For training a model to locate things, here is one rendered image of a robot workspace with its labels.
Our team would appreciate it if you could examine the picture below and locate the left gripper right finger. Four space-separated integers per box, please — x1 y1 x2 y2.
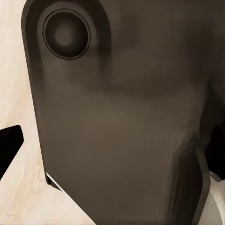
211 125 225 161

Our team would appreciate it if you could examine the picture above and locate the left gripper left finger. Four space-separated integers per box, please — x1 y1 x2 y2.
0 125 24 180

